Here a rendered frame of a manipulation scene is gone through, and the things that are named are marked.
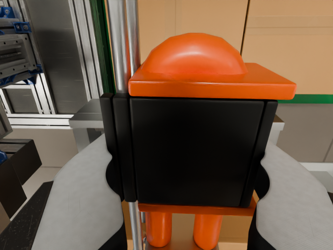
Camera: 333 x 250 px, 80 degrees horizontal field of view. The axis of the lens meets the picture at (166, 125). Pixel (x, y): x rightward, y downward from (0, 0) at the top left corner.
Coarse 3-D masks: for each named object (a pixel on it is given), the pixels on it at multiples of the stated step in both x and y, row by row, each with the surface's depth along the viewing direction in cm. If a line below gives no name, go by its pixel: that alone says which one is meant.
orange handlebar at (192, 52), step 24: (168, 48) 10; (192, 48) 9; (216, 48) 9; (168, 72) 10; (192, 72) 10; (216, 72) 10; (240, 72) 10; (168, 216) 15; (216, 216) 14; (168, 240) 17; (216, 240) 16
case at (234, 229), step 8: (256, 200) 46; (128, 208) 45; (128, 216) 43; (224, 216) 43; (232, 216) 43; (240, 216) 43; (248, 216) 43; (128, 224) 42; (144, 224) 42; (224, 224) 41; (232, 224) 41; (240, 224) 41; (248, 224) 41; (128, 232) 40; (224, 232) 40; (232, 232) 40; (240, 232) 40; (128, 240) 39; (224, 240) 38; (232, 240) 38; (240, 240) 38; (128, 248) 40; (144, 248) 40; (224, 248) 39; (232, 248) 38; (240, 248) 38
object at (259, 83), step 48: (144, 96) 9; (192, 96) 9; (240, 96) 9; (288, 96) 9; (144, 144) 10; (192, 144) 10; (240, 144) 10; (144, 192) 12; (192, 192) 12; (240, 192) 11
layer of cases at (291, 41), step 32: (160, 0) 55; (192, 0) 55; (224, 0) 54; (256, 0) 54; (288, 0) 54; (320, 0) 53; (160, 32) 59; (192, 32) 58; (224, 32) 58; (256, 32) 58; (288, 32) 57; (320, 32) 57; (288, 64) 61; (320, 64) 61
